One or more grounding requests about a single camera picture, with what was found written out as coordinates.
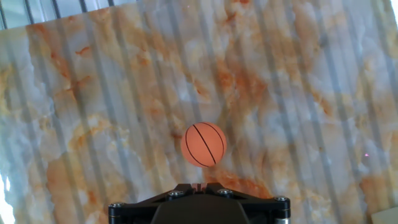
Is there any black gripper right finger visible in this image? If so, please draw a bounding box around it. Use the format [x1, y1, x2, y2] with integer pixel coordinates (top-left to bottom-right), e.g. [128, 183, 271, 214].
[198, 182, 292, 224]

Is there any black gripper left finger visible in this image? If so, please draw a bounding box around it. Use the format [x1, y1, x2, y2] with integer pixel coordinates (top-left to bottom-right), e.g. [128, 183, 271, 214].
[108, 182, 200, 224]

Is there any small orange basketball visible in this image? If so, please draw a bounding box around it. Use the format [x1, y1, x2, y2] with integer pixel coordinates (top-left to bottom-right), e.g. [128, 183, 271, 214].
[180, 121, 228, 169]

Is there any orange marble pattern mat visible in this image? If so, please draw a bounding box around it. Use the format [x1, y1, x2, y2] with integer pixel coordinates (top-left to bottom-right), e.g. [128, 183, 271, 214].
[0, 0, 398, 224]

